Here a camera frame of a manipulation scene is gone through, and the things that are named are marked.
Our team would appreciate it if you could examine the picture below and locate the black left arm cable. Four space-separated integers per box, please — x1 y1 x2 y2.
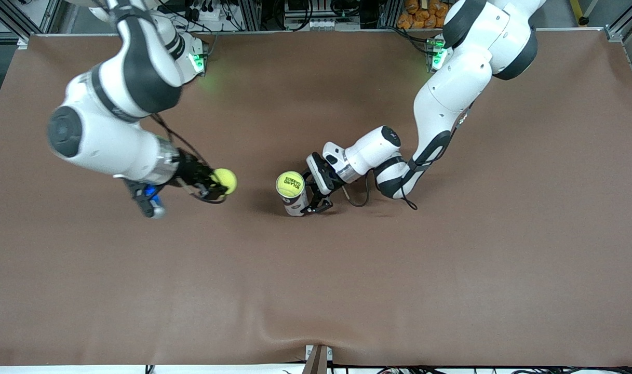
342 104 475 211

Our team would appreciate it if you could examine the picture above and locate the white blue tennis ball can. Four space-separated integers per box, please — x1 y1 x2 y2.
277 190 311 217

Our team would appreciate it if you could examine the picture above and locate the brown table mat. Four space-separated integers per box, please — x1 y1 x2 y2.
0 29 632 367

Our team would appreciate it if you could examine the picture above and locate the yellow tennis ball black print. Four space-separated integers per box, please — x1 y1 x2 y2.
276 171 305 198

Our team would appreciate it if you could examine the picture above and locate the orange bagged items pile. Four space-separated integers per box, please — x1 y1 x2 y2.
397 0 451 30

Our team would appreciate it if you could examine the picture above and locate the white power strip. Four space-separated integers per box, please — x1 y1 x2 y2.
183 3 224 22

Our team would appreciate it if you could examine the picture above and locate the aluminium frame post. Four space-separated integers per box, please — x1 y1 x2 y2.
240 0 262 32
604 0 632 42
38 0 63 35
377 0 399 29

